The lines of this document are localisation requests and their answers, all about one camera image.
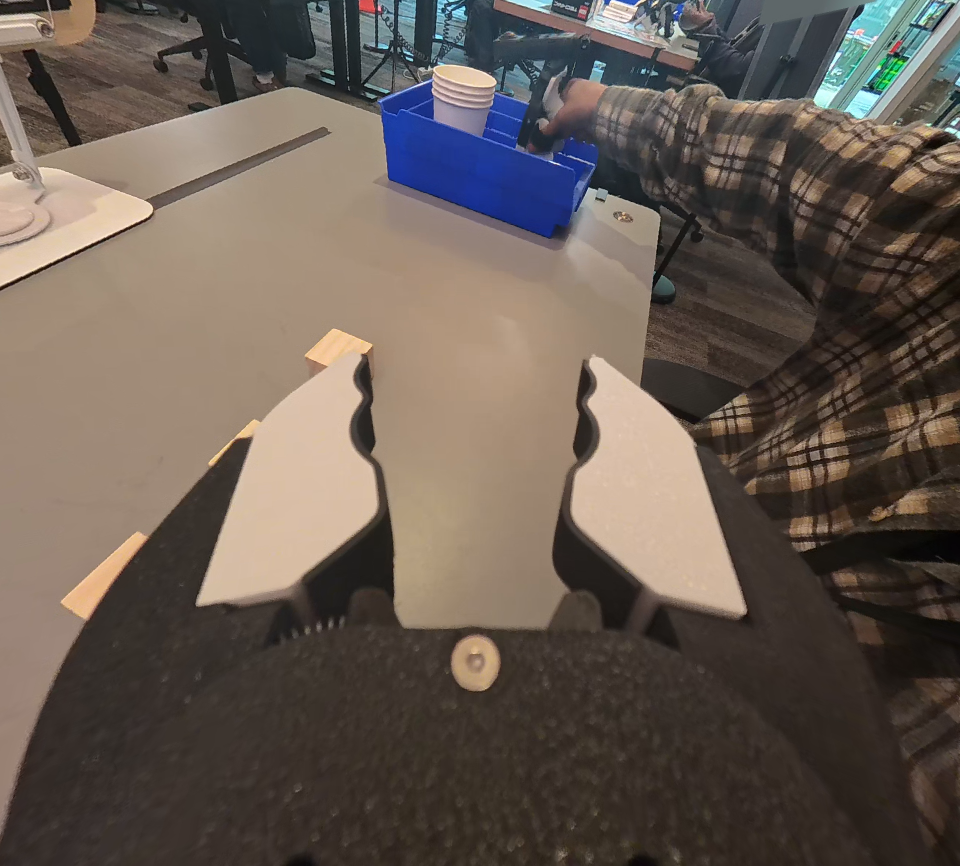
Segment person's right hand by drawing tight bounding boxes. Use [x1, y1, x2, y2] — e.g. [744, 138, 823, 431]
[541, 77, 607, 138]

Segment wooden cube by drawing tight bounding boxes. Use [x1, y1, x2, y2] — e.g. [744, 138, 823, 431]
[60, 532, 150, 620]
[207, 419, 263, 467]
[304, 328, 375, 382]

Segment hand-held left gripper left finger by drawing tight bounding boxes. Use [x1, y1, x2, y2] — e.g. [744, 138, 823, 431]
[195, 353, 391, 608]

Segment blue plastic bin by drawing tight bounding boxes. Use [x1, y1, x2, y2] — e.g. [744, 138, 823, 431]
[377, 80, 599, 239]

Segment black office chair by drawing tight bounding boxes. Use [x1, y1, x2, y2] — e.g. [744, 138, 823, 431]
[641, 356, 745, 426]

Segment person's right forearm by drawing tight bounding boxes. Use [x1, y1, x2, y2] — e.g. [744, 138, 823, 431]
[588, 82, 960, 860]

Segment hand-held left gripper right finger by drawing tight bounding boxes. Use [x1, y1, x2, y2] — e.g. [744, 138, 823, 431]
[558, 355, 750, 620]

